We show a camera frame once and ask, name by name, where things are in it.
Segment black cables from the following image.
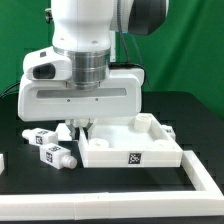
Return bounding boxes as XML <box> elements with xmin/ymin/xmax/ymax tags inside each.
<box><xmin>0</xmin><ymin>81</ymin><xmax>22</xmax><ymax>100</ymax></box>

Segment white block left edge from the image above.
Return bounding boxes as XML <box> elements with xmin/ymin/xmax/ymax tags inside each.
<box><xmin>0</xmin><ymin>154</ymin><xmax>5</xmax><ymax>175</ymax></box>

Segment white square table top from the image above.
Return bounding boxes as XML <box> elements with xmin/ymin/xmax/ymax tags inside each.
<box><xmin>76</xmin><ymin>113</ymin><xmax>183</xmax><ymax>168</ymax></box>

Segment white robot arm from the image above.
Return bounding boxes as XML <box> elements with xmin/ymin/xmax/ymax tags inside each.
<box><xmin>18</xmin><ymin>0</ymin><xmax>169</xmax><ymax>128</ymax></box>

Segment white obstacle fence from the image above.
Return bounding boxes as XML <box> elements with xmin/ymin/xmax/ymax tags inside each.
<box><xmin>0</xmin><ymin>151</ymin><xmax>224</xmax><ymax>221</ymax></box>

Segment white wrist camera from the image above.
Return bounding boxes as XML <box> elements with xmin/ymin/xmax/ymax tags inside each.
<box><xmin>23</xmin><ymin>47</ymin><xmax>72</xmax><ymax>81</ymax></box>

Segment black camera stand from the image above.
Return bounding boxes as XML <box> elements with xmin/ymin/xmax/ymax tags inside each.
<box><xmin>45</xmin><ymin>8</ymin><xmax>53</xmax><ymax>24</ymax></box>

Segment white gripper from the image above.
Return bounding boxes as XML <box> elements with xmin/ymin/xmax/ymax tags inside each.
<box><xmin>18</xmin><ymin>68</ymin><xmax>144</xmax><ymax>140</ymax></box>

